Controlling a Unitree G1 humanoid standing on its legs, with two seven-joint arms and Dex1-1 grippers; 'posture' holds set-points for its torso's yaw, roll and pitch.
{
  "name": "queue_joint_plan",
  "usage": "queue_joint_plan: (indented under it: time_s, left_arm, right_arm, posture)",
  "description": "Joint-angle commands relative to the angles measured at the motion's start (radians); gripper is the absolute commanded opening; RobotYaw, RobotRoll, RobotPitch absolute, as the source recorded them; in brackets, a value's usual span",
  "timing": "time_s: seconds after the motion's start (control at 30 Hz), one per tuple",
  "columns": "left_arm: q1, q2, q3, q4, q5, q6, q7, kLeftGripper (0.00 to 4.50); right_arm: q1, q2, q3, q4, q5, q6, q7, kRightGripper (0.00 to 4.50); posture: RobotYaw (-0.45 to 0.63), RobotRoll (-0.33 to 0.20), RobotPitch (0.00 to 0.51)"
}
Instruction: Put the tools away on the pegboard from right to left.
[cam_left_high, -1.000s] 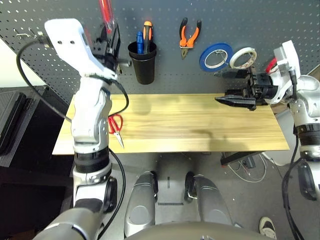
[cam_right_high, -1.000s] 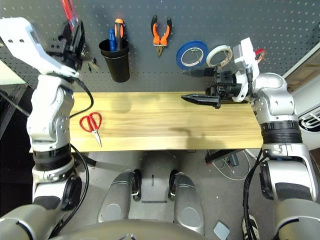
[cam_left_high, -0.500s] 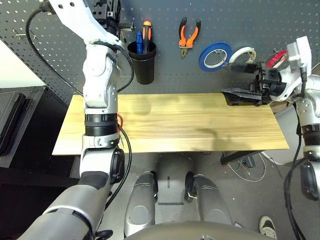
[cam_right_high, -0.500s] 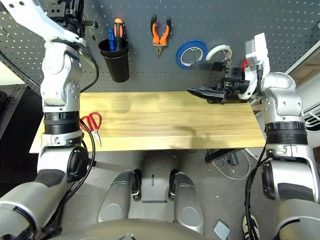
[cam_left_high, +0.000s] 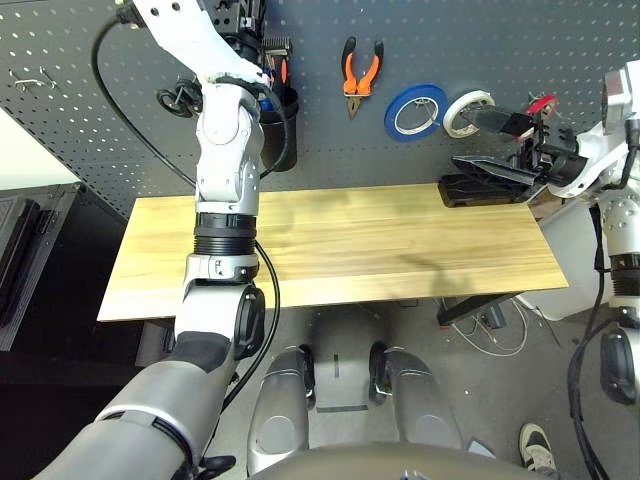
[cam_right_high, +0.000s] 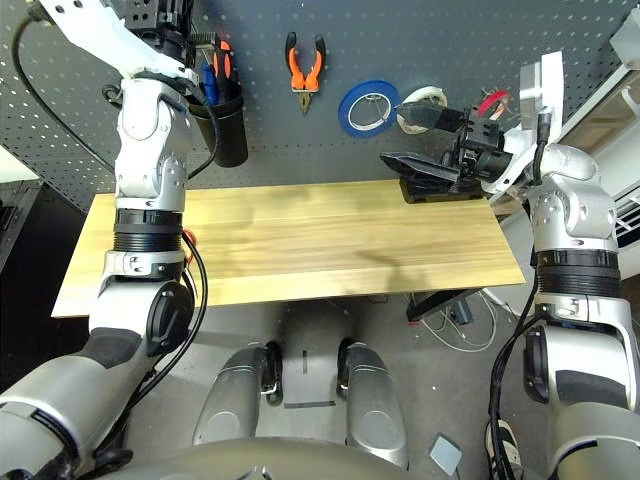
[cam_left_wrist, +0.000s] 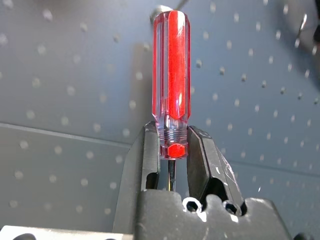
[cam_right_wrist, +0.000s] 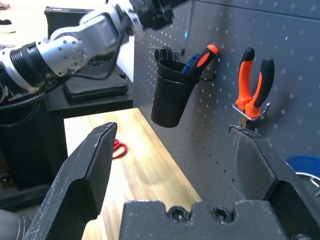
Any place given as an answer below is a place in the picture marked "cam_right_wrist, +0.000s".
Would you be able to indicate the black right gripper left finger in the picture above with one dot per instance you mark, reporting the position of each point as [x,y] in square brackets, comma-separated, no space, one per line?
[75,180]

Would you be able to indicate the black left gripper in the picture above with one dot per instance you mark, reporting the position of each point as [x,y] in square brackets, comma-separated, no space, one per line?
[152,12]

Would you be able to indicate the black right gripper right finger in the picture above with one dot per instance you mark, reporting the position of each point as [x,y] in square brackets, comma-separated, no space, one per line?
[270,175]

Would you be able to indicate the orange black needle-nose pliers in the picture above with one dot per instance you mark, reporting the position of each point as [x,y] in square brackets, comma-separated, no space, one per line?
[246,85]

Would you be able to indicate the dark grey pegboard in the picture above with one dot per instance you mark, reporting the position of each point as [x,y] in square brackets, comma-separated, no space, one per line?
[225,155]

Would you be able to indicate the blue tape roll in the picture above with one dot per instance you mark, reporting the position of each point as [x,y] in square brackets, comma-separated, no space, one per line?
[302,162]

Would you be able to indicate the black side cabinet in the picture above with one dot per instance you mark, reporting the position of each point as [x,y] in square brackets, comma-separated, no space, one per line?
[90,105]

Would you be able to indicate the black plastic cup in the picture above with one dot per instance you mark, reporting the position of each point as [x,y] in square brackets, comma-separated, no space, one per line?
[172,100]

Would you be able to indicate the black flat case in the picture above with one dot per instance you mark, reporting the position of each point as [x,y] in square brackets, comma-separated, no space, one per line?
[100,87]

